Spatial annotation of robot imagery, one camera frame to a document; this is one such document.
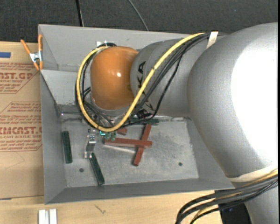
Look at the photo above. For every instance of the black cylinder on white bracket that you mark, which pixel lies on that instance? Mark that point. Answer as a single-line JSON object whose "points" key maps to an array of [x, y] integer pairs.
{"points": [[143, 114]]}

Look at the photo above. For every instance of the brown cardboard board, red print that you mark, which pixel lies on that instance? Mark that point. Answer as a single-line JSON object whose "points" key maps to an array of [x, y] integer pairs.
{"points": [[16, 115]]}

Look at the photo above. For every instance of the grey metal bin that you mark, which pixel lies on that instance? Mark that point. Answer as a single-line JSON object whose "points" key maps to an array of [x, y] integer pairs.
{"points": [[158, 157]]}

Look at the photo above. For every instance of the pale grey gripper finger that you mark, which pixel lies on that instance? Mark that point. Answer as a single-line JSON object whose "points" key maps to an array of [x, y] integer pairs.
{"points": [[91, 146]]}

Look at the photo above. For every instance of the red-brown flat block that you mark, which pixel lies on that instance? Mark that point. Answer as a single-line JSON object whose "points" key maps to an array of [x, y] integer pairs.
{"points": [[140, 153], [122, 131], [128, 143]]}

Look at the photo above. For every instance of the dark green flat block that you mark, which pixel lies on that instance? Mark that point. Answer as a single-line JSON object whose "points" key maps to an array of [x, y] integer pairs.
{"points": [[67, 148], [151, 121], [97, 169]]}

